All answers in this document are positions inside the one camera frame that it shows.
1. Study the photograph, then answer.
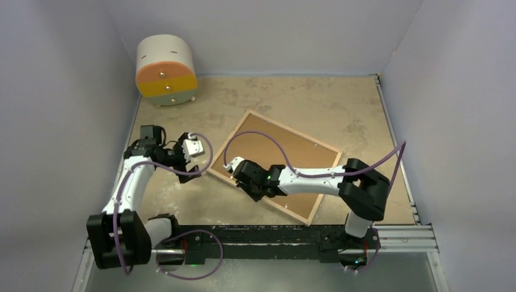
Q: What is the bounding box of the white wooden picture frame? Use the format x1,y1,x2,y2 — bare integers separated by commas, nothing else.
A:
205,109,343,226

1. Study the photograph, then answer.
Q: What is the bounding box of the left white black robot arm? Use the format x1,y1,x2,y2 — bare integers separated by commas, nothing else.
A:
86,125,204,274

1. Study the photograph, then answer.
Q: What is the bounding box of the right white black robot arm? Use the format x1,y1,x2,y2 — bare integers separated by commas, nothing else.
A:
225,156,391,248

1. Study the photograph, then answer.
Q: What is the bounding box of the round cabinet with coloured drawers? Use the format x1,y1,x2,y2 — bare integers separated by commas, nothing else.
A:
135,34,198,106

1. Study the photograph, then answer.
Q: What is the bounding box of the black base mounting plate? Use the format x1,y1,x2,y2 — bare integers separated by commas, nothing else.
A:
153,224,381,268

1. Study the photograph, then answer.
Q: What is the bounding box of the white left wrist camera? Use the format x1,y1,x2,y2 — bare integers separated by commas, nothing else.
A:
182,139,204,161

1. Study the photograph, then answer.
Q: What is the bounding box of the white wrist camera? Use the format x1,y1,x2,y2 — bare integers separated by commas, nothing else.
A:
224,156,245,173
182,139,204,161

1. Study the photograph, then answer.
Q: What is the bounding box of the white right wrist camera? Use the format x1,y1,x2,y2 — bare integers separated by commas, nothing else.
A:
224,156,245,173

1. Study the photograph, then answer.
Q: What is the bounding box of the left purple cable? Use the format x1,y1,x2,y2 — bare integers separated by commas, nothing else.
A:
113,132,224,282

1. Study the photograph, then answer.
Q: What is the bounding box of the purple cable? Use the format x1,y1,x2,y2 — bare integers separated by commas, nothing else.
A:
113,132,224,282
223,130,407,275

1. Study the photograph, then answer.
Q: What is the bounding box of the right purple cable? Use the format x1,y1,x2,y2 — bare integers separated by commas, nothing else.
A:
223,130,407,275

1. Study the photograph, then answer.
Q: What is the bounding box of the aluminium rail frame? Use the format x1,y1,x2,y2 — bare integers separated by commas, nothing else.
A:
73,226,448,291

